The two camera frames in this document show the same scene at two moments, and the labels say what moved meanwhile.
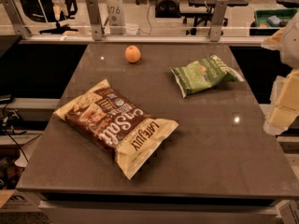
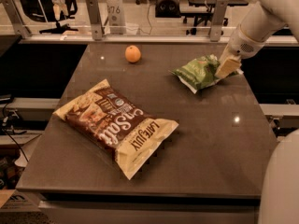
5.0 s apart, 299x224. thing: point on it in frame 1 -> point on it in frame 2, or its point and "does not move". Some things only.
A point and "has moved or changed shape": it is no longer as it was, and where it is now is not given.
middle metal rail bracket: x=93 y=10 does not move
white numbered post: x=116 y=9 does not move
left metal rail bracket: x=15 y=18 does not move
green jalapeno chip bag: x=202 y=74 has moved or changed shape
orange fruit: x=133 y=54 does not move
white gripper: x=291 y=44 -> x=242 y=46
